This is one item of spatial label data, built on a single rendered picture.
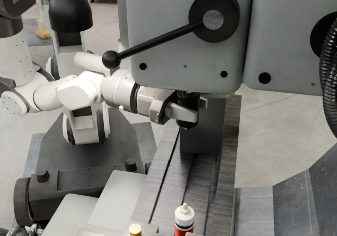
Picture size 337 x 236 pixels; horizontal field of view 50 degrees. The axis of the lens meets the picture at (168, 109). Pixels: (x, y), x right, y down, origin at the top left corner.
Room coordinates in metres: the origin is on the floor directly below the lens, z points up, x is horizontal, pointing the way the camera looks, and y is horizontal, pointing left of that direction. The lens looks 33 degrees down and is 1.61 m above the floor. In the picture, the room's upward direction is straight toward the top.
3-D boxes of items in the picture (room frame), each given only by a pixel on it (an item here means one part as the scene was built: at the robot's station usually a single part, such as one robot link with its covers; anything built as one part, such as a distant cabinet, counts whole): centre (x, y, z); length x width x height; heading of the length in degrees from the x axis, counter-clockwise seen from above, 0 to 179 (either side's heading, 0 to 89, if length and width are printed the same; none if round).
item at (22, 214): (1.04, 0.59, 0.50); 0.20 x 0.05 x 0.20; 10
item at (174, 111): (0.59, -0.02, 1.23); 0.06 x 0.02 x 0.03; 63
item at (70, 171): (1.33, 0.37, 0.59); 0.64 x 0.52 x 0.33; 10
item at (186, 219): (0.51, -0.03, 1.01); 0.04 x 0.04 x 0.11
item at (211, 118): (0.91, -0.10, 1.05); 0.22 x 0.12 x 0.20; 176
